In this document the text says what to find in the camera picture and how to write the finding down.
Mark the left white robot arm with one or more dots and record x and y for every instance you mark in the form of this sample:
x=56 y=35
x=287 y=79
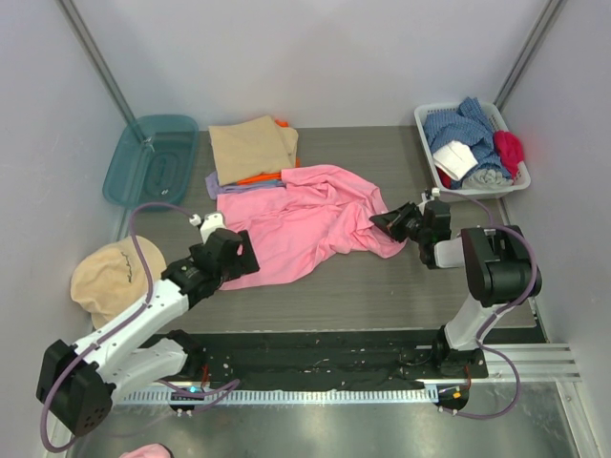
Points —
x=79 y=383

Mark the pink cloth at bottom edge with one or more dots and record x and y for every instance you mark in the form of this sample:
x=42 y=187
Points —
x=148 y=451

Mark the blue checked shirt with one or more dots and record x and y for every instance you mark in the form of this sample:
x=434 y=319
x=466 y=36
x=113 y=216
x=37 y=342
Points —
x=467 y=124

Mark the teal t shirt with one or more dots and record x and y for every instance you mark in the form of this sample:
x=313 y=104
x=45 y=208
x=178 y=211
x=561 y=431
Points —
x=269 y=183

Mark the pink t shirt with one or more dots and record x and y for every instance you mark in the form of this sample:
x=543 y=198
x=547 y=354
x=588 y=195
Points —
x=318 y=212

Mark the white cloth in basket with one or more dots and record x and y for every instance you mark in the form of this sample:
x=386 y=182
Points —
x=455 y=159

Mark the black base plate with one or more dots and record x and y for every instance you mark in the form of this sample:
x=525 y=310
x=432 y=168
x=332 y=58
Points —
x=317 y=361

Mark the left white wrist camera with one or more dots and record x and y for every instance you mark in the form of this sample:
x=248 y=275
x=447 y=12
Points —
x=208 y=224

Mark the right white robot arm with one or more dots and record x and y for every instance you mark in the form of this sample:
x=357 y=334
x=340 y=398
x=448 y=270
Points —
x=500 y=266

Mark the white slotted cable duct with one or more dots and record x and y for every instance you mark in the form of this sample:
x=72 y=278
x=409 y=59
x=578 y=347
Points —
x=162 y=395

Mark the aluminium rail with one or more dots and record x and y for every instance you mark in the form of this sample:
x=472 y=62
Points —
x=534 y=362

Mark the lavender t shirt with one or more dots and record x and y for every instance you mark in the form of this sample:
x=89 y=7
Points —
x=214 y=189

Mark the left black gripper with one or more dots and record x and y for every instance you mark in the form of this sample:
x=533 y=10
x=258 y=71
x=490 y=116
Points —
x=246 y=253

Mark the orange t shirt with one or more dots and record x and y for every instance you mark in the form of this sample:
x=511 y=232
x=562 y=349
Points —
x=260 y=179

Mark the right aluminium frame post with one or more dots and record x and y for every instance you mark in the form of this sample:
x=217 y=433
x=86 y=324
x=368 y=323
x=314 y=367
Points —
x=526 y=56

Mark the aluminium frame post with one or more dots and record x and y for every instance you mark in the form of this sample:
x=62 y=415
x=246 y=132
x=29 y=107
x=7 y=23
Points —
x=526 y=56
x=86 y=40

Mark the left aluminium frame post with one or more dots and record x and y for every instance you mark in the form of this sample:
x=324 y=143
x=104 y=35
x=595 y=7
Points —
x=86 y=40

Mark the grey cloth in basket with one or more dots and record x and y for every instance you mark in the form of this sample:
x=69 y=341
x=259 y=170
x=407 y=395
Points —
x=486 y=180

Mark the red cloth in basket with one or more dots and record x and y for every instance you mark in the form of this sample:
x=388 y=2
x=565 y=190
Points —
x=444 y=178

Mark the magenta cloth in basket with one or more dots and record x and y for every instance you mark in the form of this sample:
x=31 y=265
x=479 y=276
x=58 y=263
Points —
x=510 y=151

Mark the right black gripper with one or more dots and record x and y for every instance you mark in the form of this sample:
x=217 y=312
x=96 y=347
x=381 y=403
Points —
x=407 y=225

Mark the beige t shirt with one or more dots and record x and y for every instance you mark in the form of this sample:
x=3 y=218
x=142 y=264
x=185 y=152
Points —
x=229 y=146

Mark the teal plastic bin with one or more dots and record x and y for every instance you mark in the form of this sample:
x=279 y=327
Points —
x=153 y=161

